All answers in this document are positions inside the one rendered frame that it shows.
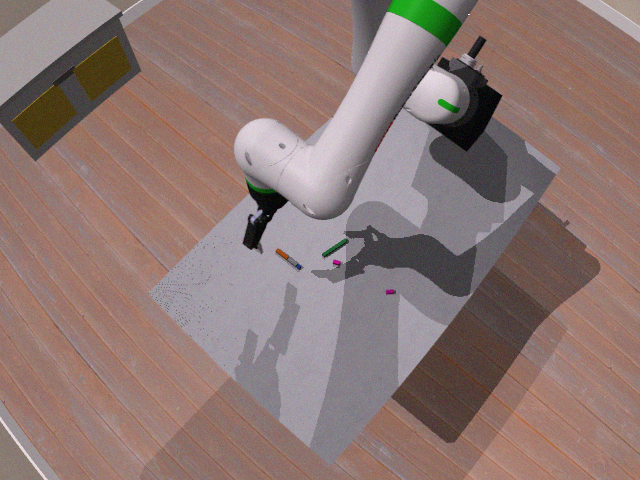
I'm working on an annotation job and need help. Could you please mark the orange rod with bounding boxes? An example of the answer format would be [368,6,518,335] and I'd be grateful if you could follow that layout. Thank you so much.
[276,248,289,260]

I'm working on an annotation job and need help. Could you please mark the green rod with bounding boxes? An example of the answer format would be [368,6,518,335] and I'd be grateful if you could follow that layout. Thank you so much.
[322,238,347,257]

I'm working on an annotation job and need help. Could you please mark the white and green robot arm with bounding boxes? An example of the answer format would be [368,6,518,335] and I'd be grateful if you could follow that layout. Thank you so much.
[234,0,488,220]

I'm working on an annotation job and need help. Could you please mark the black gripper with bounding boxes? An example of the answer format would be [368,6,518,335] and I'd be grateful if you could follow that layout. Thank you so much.
[243,199,288,254]

